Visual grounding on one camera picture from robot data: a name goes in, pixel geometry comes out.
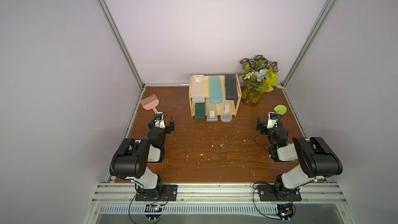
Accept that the pink hand brush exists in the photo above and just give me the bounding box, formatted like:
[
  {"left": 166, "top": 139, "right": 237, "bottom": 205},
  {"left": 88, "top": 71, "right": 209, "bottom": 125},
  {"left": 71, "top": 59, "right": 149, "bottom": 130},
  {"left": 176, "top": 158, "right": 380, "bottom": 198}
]
[{"left": 140, "top": 94, "right": 160, "bottom": 114}]

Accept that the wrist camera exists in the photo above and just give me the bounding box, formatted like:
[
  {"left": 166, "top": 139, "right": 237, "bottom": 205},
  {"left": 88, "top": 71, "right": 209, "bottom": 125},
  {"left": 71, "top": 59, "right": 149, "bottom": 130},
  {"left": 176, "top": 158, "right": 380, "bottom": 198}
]
[
  {"left": 154, "top": 112, "right": 165, "bottom": 129},
  {"left": 267, "top": 112, "right": 278, "bottom": 129}
]

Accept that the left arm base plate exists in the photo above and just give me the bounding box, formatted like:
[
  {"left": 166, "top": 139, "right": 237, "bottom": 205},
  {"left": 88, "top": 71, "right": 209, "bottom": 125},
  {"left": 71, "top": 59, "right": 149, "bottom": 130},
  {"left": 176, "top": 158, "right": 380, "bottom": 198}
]
[{"left": 135, "top": 184, "right": 178, "bottom": 202}]

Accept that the teal pencil case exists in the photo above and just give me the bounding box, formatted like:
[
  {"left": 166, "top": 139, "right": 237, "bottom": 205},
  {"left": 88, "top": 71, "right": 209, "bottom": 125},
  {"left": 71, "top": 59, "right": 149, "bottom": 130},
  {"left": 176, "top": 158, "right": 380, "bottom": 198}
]
[{"left": 209, "top": 76, "right": 223, "bottom": 104}]

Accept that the rounded translucent pencil case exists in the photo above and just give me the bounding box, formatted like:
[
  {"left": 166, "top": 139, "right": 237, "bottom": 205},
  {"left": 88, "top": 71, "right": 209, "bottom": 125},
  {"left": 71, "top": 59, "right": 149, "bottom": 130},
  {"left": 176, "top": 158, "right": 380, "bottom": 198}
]
[{"left": 220, "top": 100, "right": 232, "bottom": 122}]

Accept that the black pencil case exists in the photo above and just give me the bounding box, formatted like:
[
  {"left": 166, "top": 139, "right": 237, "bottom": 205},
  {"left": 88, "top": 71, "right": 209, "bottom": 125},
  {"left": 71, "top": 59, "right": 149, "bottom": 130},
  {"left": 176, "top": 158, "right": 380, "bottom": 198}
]
[{"left": 224, "top": 74, "right": 238, "bottom": 101}]

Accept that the tall translucent white pencil case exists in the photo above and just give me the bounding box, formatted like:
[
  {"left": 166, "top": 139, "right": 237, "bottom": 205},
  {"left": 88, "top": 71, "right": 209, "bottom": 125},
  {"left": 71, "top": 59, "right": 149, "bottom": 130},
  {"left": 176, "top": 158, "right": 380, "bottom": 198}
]
[{"left": 192, "top": 75, "right": 205, "bottom": 103}]

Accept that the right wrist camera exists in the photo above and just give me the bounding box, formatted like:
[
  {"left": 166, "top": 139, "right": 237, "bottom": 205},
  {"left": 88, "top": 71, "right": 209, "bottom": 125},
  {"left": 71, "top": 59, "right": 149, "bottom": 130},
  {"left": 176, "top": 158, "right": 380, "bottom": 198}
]
[{"left": 267, "top": 112, "right": 278, "bottom": 129}]

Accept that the dark green pencil case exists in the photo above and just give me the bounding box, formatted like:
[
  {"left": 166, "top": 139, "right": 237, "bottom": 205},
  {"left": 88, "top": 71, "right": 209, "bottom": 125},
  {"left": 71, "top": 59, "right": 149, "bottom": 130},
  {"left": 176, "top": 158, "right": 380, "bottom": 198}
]
[{"left": 194, "top": 103, "right": 206, "bottom": 119}]

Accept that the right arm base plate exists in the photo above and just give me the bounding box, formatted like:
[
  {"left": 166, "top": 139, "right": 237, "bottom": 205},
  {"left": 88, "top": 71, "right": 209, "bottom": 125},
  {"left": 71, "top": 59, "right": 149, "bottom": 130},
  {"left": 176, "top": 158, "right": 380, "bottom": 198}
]
[{"left": 256, "top": 184, "right": 302, "bottom": 202}]

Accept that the left connector board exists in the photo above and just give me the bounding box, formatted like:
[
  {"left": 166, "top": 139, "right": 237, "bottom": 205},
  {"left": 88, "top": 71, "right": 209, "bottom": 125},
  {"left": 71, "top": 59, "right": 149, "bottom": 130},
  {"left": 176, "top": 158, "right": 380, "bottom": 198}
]
[{"left": 144, "top": 204, "right": 163, "bottom": 224}]

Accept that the wooden two-tier shelf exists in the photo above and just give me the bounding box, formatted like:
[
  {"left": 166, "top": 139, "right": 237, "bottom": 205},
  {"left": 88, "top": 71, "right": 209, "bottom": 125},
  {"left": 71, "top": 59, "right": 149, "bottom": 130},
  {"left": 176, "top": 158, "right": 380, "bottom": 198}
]
[{"left": 189, "top": 74, "right": 242, "bottom": 122}]

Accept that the right connector board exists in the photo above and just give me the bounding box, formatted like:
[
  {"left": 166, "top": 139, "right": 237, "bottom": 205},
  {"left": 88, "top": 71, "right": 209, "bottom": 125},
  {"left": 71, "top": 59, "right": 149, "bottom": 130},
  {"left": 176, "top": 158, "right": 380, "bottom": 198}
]
[{"left": 276, "top": 203, "right": 295, "bottom": 222}]

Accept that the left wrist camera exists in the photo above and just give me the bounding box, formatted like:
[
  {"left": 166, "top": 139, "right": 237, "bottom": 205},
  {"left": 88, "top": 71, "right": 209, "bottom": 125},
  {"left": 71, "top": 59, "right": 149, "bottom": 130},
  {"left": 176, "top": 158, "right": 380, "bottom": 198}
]
[{"left": 154, "top": 112, "right": 165, "bottom": 129}]

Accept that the amber vase with plants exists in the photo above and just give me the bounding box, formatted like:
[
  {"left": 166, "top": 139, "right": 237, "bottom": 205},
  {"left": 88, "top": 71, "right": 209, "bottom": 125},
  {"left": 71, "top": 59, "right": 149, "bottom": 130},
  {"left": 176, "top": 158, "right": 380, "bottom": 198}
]
[{"left": 240, "top": 55, "right": 284, "bottom": 106}]

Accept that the translucent labelled pencil case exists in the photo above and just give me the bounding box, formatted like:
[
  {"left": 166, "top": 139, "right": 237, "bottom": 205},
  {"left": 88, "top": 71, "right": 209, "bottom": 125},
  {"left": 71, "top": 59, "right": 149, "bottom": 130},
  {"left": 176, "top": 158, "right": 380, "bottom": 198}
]
[{"left": 205, "top": 101, "right": 218, "bottom": 122}]

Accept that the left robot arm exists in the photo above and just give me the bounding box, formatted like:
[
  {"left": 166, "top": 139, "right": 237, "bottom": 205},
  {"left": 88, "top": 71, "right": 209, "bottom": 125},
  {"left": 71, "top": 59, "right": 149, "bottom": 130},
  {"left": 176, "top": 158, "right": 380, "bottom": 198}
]
[{"left": 109, "top": 112, "right": 175, "bottom": 195}]

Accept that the green spatula wooden handle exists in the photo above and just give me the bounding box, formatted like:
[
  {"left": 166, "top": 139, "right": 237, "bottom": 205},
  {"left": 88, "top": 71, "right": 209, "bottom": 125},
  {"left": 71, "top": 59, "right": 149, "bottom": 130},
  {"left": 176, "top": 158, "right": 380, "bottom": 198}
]
[{"left": 274, "top": 105, "right": 287, "bottom": 115}]

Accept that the connector board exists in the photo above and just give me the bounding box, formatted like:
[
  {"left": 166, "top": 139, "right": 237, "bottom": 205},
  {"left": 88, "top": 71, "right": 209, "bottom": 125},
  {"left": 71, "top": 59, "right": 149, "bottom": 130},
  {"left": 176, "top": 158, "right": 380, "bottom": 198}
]
[
  {"left": 276, "top": 203, "right": 295, "bottom": 222},
  {"left": 144, "top": 204, "right": 163, "bottom": 224}
]

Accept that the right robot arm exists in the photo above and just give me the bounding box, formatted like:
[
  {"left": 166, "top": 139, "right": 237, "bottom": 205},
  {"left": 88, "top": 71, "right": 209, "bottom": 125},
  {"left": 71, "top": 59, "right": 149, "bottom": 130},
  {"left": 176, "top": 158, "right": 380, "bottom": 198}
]
[{"left": 256, "top": 113, "right": 343, "bottom": 198}]

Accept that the aluminium front rail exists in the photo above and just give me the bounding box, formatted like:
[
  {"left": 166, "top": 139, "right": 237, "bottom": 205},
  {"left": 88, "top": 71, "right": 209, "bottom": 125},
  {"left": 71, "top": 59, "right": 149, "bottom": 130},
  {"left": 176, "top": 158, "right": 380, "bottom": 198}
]
[{"left": 91, "top": 183, "right": 347, "bottom": 204}]

